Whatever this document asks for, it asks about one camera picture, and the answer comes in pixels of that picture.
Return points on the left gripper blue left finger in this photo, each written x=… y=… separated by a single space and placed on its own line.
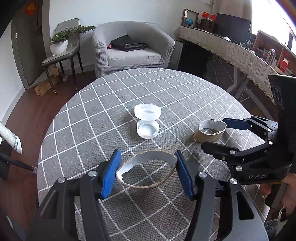
x=55 y=218

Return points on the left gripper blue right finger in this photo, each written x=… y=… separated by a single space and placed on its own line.
x=239 y=219

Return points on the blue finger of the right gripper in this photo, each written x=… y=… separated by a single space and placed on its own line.
x=234 y=155
x=255 y=124

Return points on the brown tape roll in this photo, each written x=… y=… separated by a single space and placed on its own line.
x=210 y=131

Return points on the white plastic cup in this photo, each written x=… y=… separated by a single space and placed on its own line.
x=147 y=112

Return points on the beige fringed desk cloth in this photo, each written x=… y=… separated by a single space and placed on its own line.
x=256 y=69

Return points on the wooden shelf box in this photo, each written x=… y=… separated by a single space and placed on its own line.
x=264 y=42

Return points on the black table leg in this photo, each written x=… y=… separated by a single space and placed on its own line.
x=18 y=164

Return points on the white plastic lid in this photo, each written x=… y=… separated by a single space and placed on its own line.
x=147 y=129

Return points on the grey checked round tablecloth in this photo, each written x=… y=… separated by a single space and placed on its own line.
x=100 y=118

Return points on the white patterned tablecloth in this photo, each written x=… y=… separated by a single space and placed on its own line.
x=12 y=139

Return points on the black monitor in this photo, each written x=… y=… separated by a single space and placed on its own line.
x=232 y=27

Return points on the cardboard box on floor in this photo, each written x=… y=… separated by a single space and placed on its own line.
x=45 y=86

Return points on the small blue globe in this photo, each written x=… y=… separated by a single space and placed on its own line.
x=188 y=22

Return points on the framed picture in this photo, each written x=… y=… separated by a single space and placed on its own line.
x=190 y=14

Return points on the grey armchair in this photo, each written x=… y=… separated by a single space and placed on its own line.
x=157 y=53

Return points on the black bag on armchair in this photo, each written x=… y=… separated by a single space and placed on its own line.
x=126 y=43

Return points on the grey dining chair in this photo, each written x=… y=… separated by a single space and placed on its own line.
x=73 y=49

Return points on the potted green plant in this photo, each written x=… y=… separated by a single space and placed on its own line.
x=59 y=41

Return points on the grey door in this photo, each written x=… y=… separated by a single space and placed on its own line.
x=28 y=44

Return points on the red fu door sticker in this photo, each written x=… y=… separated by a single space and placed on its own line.
x=31 y=8

